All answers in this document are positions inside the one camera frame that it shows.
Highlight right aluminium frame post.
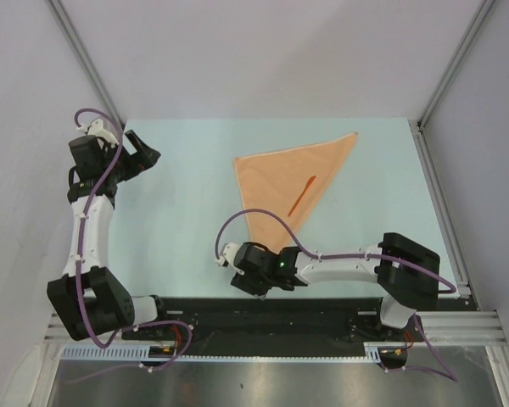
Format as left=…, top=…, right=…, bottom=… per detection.
left=417, top=0, right=499, bottom=128

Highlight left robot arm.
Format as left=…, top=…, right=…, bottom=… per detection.
left=47, top=131, right=171, bottom=341

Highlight orange plastic knife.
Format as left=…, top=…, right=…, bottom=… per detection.
left=288, top=176, right=316, bottom=217

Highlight grey slotted cable duct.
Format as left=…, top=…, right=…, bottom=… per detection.
left=61, top=341, right=408, bottom=364

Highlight orange cloth napkin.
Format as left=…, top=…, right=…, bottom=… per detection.
left=233, top=133, right=358, bottom=233

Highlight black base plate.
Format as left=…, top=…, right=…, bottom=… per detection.
left=121, top=296, right=427, bottom=361

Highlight right aluminium side rail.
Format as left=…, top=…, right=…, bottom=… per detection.
left=409, top=120, right=477, bottom=303

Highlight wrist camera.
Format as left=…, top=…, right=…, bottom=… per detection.
left=76, top=119, right=119, bottom=147
left=215, top=243, right=240, bottom=267

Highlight aluminium frame post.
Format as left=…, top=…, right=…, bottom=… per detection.
left=417, top=0, right=499, bottom=128
left=44, top=0, right=125, bottom=128

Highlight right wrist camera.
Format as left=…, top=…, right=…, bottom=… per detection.
left=215, top=243, right=240, bottom=267

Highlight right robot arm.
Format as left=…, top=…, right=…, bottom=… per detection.
left=218, top=232, right=440, bottom=340

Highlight left aluminium frame post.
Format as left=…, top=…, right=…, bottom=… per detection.
left=44, top=0, right=125, bottom=128

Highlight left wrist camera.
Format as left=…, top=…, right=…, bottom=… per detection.
left=76, top=119, right=119, bottom=147

